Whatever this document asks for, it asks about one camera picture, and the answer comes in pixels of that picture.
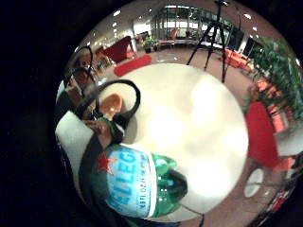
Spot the green bottle with blue label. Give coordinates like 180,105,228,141
90,143,189,219

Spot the the person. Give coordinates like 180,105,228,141
55,45,99,197

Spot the long red bench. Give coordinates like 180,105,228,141
113,54,153,78

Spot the red armchair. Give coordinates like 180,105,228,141
102,35,134,63

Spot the small potted green plant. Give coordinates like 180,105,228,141
142,36,159,54

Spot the orange seat group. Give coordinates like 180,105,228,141
224,47,254,72

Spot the small round white table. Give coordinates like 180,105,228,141
243,167,265,199

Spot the orange sofa row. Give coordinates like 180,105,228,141
256,79,295,134

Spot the large green leafy plant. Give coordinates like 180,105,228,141
242,37,303,121

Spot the black camera tripod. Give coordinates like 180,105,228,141
186,0,231,84

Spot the thin black cable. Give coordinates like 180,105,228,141
180,203,206,227

